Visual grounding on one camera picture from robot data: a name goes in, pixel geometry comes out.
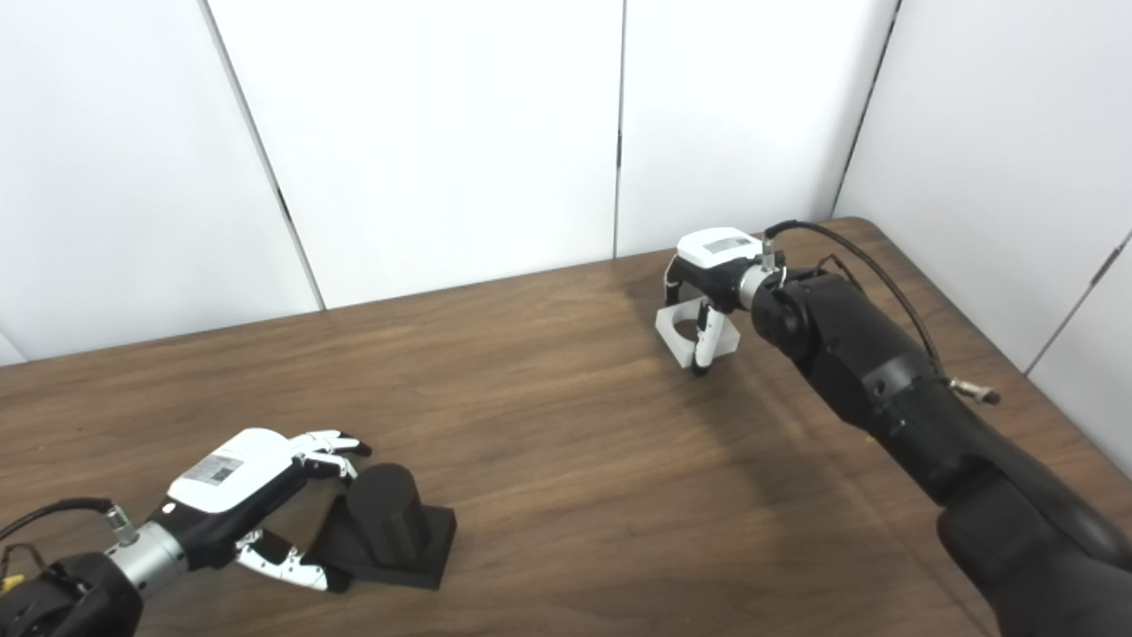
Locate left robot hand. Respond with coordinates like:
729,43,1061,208
146,427,374,594

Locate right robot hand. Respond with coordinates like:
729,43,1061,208
663,227,770,378

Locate white square piece with hole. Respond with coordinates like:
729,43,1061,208
654,296,740,368

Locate black peg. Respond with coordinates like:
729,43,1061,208
311,463,458,592

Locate thin right arm wires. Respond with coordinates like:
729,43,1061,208
815,253,866,288

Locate thin arm wires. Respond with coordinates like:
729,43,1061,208
0,544,45,594
815,253,866,288

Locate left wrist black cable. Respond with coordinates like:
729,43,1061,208
0,497,141,542

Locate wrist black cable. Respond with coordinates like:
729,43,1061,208
0,497,141,542
762,219,1002,406

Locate thin left arm wires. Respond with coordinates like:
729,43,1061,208
0,544,45,594

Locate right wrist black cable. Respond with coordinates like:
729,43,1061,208
762,219,1002,406

